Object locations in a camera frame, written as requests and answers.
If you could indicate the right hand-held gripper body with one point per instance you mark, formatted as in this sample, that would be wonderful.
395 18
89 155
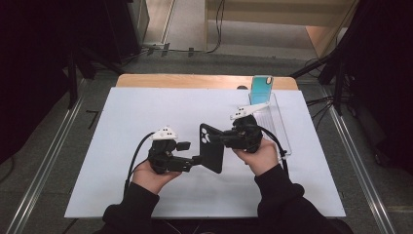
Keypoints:
248 135

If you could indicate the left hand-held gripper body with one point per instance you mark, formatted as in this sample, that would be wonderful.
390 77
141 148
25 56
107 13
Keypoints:
164 161

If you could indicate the black phone case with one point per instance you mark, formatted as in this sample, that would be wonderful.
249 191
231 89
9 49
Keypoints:
211 157

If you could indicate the clear plastic rack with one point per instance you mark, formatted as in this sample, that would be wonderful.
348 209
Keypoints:
271 118

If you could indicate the iridescent phone case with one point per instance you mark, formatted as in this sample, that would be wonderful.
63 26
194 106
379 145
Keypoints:
261 91

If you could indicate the person's left hand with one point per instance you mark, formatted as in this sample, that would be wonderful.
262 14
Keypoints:
149 178

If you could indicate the person's right hand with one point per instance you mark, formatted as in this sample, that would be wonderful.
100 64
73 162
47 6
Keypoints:
263 159

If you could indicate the white board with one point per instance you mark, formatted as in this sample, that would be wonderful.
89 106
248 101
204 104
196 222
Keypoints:
113 130

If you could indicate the wooden table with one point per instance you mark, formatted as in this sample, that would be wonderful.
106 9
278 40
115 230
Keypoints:
195 81

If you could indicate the black metal stand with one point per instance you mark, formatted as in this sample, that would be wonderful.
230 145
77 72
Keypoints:
339 94
73 87

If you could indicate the beige wooden shelf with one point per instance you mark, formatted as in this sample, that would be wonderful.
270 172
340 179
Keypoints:
276 13

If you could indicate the grey cabinet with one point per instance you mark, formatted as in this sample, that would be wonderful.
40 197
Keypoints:
139 19

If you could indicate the dark curtain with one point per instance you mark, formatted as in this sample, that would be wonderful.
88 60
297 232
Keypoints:
32 65
383 81

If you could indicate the aluminium floor rail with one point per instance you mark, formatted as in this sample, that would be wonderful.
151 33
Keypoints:
46 167
359 165

